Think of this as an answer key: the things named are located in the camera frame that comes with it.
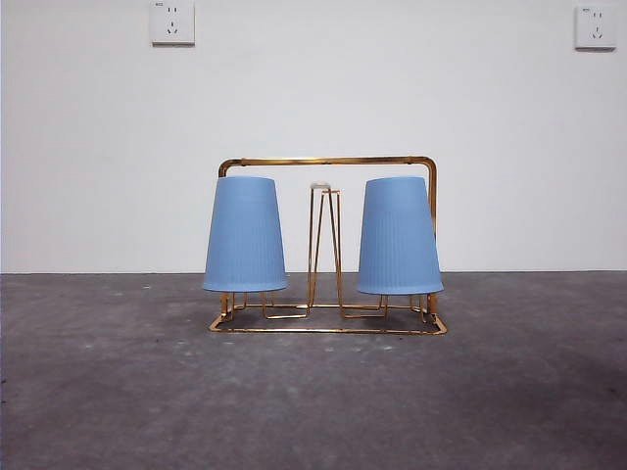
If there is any blue ribbed plastic cup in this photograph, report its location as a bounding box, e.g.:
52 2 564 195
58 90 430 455
356 175 445 297
202 175 289 295

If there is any gold wire cup rack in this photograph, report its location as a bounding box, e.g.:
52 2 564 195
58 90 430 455
207 155 448 337

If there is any white wall power socket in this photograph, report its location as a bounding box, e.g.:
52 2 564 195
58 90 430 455
573 4 618 52
149 0 196 48

